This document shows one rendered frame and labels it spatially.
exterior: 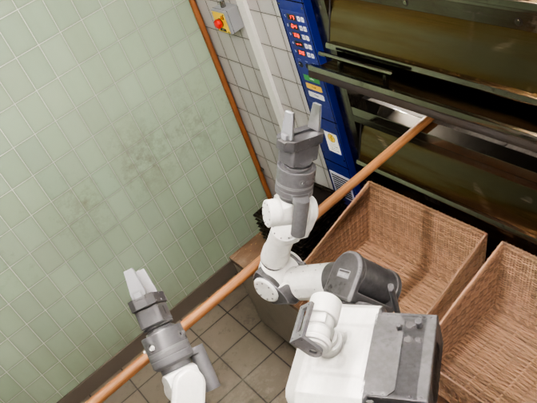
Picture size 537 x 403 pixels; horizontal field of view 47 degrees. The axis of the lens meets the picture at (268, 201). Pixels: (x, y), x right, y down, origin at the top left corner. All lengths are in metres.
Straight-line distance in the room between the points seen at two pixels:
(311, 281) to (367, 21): 0.91
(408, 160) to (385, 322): 1.07
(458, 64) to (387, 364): 0.92
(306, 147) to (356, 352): 0.44
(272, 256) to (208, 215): 1.75
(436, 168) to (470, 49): 0.55
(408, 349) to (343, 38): 1.18
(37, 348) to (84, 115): 1.13
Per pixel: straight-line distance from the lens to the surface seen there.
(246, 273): 1.80
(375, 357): 1.28
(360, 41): 2.08
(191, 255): 3.33
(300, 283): 1.55
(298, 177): 1.36
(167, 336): 1.28
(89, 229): 2.96
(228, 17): 2.59
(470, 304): 2.20
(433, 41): 1.89
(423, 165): 2.25
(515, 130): 1.66
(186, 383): 1.27
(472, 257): 2.20
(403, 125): 2.19
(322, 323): 1.22
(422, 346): 1.28
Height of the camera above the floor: 2.45
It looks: 39 degrees down
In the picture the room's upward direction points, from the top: 22 degrees counter-clockwise
